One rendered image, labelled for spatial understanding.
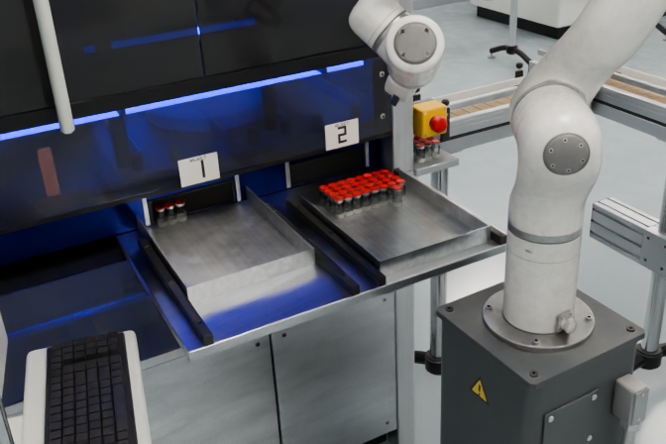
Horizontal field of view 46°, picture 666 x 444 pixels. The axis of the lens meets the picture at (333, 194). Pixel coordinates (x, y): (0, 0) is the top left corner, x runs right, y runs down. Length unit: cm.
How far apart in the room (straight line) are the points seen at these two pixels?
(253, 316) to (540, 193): 55
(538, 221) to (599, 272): 202
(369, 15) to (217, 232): 69
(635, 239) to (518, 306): 115
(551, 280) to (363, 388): 96
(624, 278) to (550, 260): 196
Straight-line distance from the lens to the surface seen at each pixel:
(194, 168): 167
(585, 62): 125
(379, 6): 119
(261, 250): 162
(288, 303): 145
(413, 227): 167
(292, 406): 210
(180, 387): 192
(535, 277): 133
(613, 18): 120
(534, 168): 118
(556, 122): 116
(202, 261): 161
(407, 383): 227
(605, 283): 322
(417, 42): 115
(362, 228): 167
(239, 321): 142
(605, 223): 256
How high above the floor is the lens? 168
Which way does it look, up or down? 26 degrees down
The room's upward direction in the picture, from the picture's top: 3 degrees counter-clockwise
